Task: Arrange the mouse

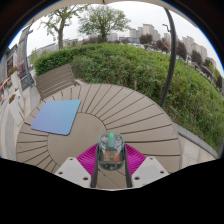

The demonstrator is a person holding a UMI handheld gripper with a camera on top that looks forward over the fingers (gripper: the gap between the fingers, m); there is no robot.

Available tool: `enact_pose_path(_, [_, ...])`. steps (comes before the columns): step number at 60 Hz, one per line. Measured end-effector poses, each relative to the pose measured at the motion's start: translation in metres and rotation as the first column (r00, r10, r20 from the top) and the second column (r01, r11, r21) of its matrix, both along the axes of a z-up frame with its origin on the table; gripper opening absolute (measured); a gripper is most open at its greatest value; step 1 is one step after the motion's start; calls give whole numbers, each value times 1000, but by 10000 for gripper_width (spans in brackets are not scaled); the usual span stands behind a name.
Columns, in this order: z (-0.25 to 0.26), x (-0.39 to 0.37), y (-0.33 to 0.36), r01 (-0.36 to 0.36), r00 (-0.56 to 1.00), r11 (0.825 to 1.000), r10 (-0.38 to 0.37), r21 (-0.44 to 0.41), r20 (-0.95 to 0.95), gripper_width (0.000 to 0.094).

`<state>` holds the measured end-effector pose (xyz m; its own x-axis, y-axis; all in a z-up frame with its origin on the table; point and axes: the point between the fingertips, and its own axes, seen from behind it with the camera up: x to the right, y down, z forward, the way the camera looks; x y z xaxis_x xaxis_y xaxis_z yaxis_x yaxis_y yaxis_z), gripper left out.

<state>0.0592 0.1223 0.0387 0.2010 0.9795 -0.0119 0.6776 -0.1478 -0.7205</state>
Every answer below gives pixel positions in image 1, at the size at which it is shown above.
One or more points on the distant apartment buildings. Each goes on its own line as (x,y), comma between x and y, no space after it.
(148,31)

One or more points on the brown slatted chair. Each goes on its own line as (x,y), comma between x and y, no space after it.
(55,81)

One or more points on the transparent computer mouse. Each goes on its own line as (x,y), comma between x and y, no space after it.
(111,155)

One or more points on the round-crowned green tree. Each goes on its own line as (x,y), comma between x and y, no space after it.
(103,20)

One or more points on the blue mouse pad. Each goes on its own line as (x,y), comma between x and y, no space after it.
(56,116)

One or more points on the green hedge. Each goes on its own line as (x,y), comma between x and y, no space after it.
(133,73)

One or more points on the bare-trunked leafy tree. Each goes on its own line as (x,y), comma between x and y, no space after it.
(60,33)

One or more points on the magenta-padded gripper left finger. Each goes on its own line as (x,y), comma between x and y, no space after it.
(71,170)

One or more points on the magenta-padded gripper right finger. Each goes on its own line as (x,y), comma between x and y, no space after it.
(150,170)

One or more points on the tall grey sign pillar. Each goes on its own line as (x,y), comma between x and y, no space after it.
(24,53)

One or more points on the white planter box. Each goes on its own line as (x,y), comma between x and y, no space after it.
(16,108)

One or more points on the black curved umbrella pole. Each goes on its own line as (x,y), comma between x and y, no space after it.
(171,60)

